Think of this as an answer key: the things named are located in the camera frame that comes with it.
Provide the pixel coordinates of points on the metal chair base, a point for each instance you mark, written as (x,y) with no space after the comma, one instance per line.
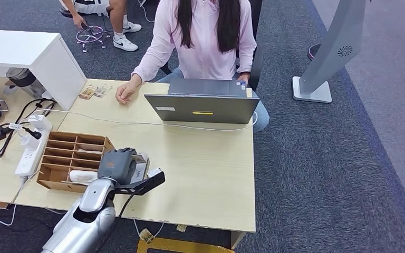
(90,35)

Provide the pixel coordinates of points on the crouching person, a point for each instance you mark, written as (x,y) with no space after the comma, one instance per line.
(94,5)

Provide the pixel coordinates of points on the small white plug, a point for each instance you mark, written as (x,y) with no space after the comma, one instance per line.
(30,142)

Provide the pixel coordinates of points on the dark round stand base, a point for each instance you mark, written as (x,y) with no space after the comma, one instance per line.
(312,52)

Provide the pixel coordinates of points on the white desk shelf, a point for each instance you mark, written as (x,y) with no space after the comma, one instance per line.
(31,52)

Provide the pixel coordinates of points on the grey kiosk stand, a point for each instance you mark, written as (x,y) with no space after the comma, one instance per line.
(331,49)

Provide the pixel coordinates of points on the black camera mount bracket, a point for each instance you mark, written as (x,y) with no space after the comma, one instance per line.
(143,185)

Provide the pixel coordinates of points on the white charger adapter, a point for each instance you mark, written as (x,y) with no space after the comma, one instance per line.
(41,122)

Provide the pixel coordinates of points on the grey jug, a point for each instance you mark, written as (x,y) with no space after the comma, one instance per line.
(24,80)

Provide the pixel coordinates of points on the brown cardboard tag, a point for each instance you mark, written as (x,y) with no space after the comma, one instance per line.
(147,236)

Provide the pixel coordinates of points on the grey card reader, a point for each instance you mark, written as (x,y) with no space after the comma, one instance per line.
(141,173)

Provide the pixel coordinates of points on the white power strip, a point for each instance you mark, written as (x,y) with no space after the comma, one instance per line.
(28,164)

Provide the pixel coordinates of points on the wooden compartment organizer box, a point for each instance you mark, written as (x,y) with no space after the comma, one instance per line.
(54,176)

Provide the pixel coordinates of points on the person's left hand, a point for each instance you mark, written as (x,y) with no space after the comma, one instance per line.
(244,78)

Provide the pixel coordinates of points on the person at laptop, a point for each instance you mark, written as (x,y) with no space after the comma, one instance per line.
(206,42)

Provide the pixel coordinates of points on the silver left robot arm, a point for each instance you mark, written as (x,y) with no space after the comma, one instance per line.
(83,223)

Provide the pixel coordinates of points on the black power plug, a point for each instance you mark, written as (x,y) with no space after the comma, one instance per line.
(33,133)

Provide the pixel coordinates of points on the grey laptop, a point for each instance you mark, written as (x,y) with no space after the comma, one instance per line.
(202,108)

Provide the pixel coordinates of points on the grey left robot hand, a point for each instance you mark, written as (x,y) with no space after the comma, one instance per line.
(117,166)

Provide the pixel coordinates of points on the white cloth bundle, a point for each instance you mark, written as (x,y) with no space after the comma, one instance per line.
(83,176)

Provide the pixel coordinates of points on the white key card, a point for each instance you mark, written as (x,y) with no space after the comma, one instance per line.
(90,151)

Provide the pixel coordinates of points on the person's right hand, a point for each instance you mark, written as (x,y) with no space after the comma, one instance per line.
(125,92)

